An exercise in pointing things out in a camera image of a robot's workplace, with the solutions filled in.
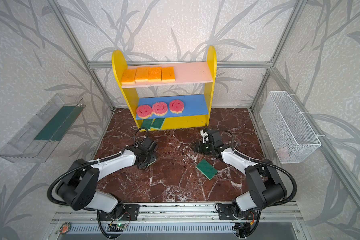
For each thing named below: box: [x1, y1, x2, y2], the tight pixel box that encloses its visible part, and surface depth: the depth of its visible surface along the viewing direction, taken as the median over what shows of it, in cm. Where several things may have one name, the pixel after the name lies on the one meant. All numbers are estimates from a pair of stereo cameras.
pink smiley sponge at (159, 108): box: [152, 101, 168, 117], surface depth 98 cm
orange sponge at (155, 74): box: [148, 66, 163, 82], surface depth 80 cm
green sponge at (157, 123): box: [151, 118, 165, 130], surface depth 110 cm
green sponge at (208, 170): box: [195, 159, 219, 181], surface depth 89 cm
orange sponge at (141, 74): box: [134, 67, 149, 83], surface depth 80 cm
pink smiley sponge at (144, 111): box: [136, 105, 153, 119], surface depth 97 cm
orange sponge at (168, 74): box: [161, 66, 176, 82], surface depth 81 cm
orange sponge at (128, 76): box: [121, 69, 137, 85], surface depth 79 cm
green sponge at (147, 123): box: [141, 118, 153, 130], surface depth 110 cm
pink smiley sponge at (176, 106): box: [169, 99, 185, 114], surface depth 101 cm
